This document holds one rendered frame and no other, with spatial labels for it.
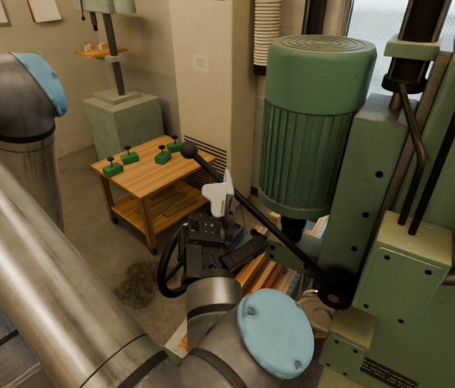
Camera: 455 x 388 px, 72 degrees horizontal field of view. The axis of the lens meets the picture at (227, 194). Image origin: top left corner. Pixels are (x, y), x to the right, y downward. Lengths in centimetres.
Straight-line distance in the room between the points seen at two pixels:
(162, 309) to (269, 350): 165
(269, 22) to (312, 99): 151
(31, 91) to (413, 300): 68
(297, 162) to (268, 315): 30
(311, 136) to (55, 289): 42
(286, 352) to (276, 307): 5
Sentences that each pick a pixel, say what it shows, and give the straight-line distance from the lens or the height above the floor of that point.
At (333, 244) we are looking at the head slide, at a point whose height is 116.
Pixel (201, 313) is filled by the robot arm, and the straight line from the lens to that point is 48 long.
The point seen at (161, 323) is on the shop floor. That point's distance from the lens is 192.
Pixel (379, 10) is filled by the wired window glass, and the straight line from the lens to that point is 201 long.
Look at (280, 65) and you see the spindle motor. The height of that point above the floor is 148.
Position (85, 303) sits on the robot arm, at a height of 135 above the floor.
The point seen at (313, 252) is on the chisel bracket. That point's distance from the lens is 76.
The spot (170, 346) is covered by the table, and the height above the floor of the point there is 90.
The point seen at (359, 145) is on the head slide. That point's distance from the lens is 54.
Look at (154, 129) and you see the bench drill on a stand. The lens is 296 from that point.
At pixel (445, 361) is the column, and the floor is 102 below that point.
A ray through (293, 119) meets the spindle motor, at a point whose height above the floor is 140.
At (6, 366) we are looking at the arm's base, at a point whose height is 82.
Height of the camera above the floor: 160
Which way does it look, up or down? 36 degrees down
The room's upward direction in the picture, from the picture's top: straight up
